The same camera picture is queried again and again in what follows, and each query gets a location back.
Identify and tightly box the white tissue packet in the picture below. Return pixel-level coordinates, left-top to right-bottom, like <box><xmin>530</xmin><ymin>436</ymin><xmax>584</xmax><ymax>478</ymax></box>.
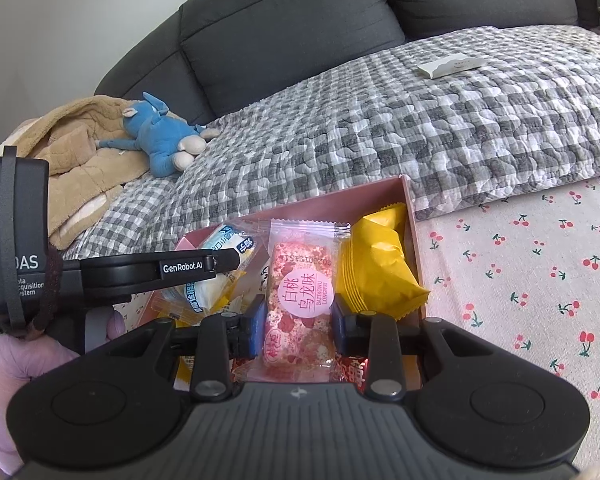
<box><xmin>417</xmin><ymin>54</ymin><xmax>486</xmax><ymax>79</ymax></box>

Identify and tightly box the clear pink snack packet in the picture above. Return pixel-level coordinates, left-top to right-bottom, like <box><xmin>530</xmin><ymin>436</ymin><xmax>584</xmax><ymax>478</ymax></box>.
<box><xmin>250</xmin><ymin>219</ymin><xmax>352</xmax><ymax>384</ymax></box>

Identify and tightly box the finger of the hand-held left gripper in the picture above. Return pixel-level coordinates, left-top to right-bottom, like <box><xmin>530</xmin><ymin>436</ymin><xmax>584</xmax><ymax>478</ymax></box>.
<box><xmin>155</xmin><ymin>247</ymin><xmax>254</xmax><ymax>282</ymax></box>

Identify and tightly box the beige fleece blanket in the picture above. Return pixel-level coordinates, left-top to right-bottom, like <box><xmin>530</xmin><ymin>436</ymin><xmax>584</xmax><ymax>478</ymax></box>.
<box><xmin>0</xmin><ymin>94</ymin><xmax>153</xmax><ymax>261</ymax></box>

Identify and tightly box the blue plush toy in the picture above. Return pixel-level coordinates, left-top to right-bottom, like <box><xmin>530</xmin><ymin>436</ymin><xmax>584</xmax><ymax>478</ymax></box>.
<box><xmin>96</xmin><ymin>91</ymin><xmax>220</xmax><ymax>177</ymax></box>

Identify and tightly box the large yellow snack packet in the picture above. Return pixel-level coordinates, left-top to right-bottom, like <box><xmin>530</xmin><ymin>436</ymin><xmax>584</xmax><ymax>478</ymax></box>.
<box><xmin>337</xmin><ymin>202</ymin><xmax>430</xmax><ymax>320</ymax></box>

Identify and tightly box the red snack packet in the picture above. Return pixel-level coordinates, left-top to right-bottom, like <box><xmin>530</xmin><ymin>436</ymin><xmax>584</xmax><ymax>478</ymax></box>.
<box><xmin>230</xmin><ymin>354</ymin><xmax>372</xmax><ymax>396</ymax></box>

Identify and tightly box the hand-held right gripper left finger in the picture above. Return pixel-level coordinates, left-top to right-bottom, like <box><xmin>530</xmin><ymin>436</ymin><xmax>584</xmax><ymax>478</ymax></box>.
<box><xmin>115</xmin><ymin>294</ymin><xmax>266</xmax><ymax>402</ymax></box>

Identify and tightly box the grey checked quilt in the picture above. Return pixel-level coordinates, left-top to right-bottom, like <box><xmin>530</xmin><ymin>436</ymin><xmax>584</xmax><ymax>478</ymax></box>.
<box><xmin>62</xmin><ymin>24</ymin><xmax>600</xmax><ymax>262</ymax></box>

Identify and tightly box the dark grey sofa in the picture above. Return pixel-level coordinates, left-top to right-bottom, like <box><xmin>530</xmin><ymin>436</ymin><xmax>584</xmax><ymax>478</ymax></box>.
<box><xmin>94</xmin><ymin>0</ymin><xmax>600</xmax><ymax>128</ymax></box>

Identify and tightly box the pink cardboard box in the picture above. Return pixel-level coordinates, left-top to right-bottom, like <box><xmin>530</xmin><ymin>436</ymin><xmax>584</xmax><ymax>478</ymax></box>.
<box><xmin>172</xmin><ymin>175</ymin><xmax>429</xmax><ymax>397</ymax></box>

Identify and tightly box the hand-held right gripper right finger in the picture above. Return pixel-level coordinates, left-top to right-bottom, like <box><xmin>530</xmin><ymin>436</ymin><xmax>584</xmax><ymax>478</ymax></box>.
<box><xmin>331</xmin><ymin>294</ymin><xmax>481</xmax><ymax>401</ymax></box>

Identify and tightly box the white packet with blue lettering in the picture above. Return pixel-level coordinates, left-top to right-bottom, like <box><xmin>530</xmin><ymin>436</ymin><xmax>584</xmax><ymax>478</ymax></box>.
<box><xmin>160</xmin><ymin>224</ymin><xmax>257</xmax><ymax>315</ymax></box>

